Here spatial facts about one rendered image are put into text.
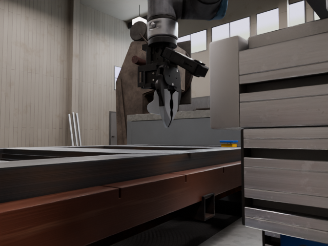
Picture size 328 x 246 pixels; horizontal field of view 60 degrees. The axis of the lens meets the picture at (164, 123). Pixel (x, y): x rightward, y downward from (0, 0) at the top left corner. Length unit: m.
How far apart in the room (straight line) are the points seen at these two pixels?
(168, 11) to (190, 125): 0.95
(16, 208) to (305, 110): 0.28
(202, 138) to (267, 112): 1.28
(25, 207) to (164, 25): 0.51
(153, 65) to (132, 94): 4.65
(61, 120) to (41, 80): 1.66
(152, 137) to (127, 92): 3.73
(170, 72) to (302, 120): 0.47
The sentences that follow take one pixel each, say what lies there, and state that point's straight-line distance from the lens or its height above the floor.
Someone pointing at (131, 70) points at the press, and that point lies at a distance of 5.44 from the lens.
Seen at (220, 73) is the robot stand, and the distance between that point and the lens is 0.29.
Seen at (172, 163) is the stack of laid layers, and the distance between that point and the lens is 0.59.
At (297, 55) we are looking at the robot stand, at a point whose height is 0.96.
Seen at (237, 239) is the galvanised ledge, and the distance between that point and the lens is 0.67.
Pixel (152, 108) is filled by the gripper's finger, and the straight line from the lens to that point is 0.68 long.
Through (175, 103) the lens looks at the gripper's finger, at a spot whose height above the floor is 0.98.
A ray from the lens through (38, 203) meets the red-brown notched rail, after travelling 0.34.
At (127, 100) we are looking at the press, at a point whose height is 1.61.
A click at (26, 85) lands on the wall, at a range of 11.37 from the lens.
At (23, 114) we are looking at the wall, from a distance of 11.22.
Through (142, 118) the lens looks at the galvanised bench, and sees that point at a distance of 1.77.
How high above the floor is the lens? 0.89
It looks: 3 degrees up
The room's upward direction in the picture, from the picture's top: straight up
